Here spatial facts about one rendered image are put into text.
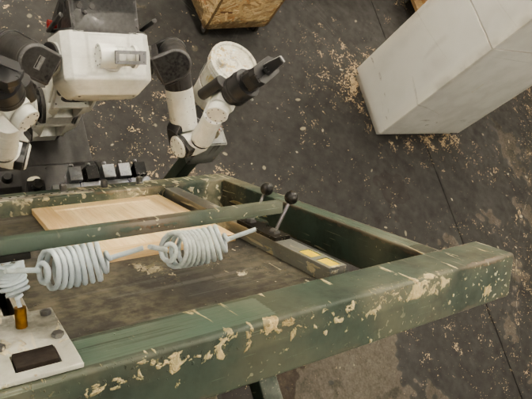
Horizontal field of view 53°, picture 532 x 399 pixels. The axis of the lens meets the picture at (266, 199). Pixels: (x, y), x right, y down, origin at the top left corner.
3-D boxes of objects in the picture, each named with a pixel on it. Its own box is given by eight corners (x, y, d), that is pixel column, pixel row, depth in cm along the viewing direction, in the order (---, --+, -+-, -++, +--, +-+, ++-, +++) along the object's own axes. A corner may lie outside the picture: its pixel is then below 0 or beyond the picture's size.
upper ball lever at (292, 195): (273, 237, 146) (294, 192, 146) (281, 241, 142) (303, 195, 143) (264, 232, 143) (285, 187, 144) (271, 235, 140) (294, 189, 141)
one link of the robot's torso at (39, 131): (14, 114, 252) (29, 84, 212) (58, 113, 263) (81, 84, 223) (19, 146, 252) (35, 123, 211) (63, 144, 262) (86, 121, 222)
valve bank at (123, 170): (140, 172, 233) (156, 147, 214) (147, 203, 229) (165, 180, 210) (14, 184, 206) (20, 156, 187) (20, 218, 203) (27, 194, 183)
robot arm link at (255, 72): (286, 76, 156) (258, 94, 163) (267, 47, 153) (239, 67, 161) (267, 93, 146) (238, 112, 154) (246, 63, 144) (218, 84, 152)
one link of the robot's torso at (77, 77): (21, 13, 172) (42, -24, 142) (125, 20, 190) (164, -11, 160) (32, 108, 174) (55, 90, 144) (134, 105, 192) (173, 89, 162)
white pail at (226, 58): (228, 77, 353) (260, 32, 315) (239, 117, 344) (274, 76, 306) (184, 75, 336) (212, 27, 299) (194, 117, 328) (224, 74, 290)
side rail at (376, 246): (235, 204, 216) (235, 177, 214) (467, 305, 127) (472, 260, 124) (222, 206, 213) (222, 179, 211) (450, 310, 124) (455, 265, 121)
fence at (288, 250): (177, 197, 202) (176, 186, 201) (345, 280, 124) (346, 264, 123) (165, 198, 199) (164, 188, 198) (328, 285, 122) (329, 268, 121)
